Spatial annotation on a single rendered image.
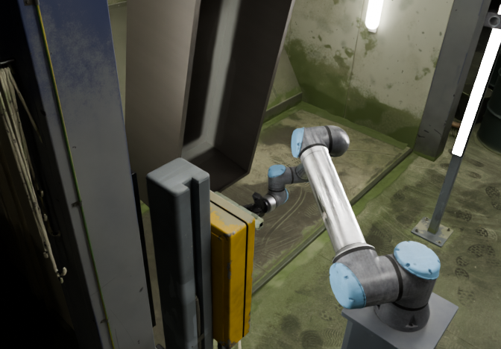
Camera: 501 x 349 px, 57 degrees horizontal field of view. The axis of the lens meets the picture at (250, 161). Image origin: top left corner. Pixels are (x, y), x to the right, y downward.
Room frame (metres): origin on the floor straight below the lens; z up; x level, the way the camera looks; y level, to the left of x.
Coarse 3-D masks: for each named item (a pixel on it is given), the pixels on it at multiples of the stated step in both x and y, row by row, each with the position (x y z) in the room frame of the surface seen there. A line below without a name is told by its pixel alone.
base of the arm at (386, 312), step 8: (384, 304) 1.05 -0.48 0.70; (392, 304) 1.03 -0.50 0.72; (376, 312) 1.05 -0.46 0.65; (384, 312) 1.03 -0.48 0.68; (392, 312) 1.02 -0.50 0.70; (400, 312) 1.01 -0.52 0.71; (408, 312) 1.00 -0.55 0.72; (416, 312) 1.00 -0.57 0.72; (424, 312) 1.02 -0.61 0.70; (384, 320) 1.02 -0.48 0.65; (392, 320) 1.00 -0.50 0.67; (400, 320) 1.00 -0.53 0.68; (408, 320) 0.99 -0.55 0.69; (416, 320) 1.00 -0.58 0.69; (424, 320) 1.01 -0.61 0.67; (400, 328) 0.99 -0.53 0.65; (408, 328) 0.98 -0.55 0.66; (416, 328) 0.99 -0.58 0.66
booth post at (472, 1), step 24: (456, 0) 3.12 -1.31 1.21; (480, 0) 3.03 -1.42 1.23; (456, 24) 3.09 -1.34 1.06; (480, 24) 3.09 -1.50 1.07; (456, 48) 3.06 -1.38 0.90; (456, 72) 3.04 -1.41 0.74; (432, 96) 3.11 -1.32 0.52; (456, 96) 3.07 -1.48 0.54; (432, 120) 3.08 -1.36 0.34; (432, 144) 3.05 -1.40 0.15
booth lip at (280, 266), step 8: (408, 152) 3.08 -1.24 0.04; (400, 160) 2.96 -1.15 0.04; (392, 168) 2.86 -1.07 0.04; (384, 176) 2.76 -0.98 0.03; (360, 192) 2.53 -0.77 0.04; (352, 200) 2.45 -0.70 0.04; (320, 232) 2.12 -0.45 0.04; (312, 240) 2.06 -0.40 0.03; (296, 248) 1.97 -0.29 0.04; (304, 248) 1.99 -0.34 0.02; (288, 256) 1.91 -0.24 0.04; (296, 256) 1.93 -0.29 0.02; (280, 264) 1.84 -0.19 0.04; (272, 272) 1.78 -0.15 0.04; (264, 280) 1.71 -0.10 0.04; (256, 288) 1.66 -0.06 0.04
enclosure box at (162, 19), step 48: (144, 0) 1.69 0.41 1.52; (192, 0) 1.53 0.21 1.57; (240, 0) 2.19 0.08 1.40; (288, 0) 2.02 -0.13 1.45; (144, 48) 1.71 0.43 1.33; (192, 48) 1.56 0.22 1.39; (240, 48) 2.19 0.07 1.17; (144, 96) 1.73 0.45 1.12; (192, 96) 2.16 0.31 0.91; (240, 96) 2.18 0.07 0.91; (144, 144) 1.75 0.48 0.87; (192, 144) 2.25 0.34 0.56; (240, 144) 2.17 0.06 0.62; (144, 192) 1.77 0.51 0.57
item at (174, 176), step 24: (168, 168) 0.47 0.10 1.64; (192, 168) 0.48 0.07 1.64; (168, 192) 0.43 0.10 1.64; (192, 192) 0.46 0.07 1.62; (168, 216) 0.43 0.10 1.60; (192, 216) 0.46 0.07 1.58; (168, 240) 0.43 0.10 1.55; (192, 240) 0.45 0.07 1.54; (168, 264) 0.44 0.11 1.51; (192, 264) 0.44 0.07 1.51; (168, 288) 0.44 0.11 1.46; (192, 288) 0.44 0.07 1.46; (168, 312) 0.44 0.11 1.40; (192, 312) 0.43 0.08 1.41; (168, 336) 0.45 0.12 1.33; (192, 336) 0.43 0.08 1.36
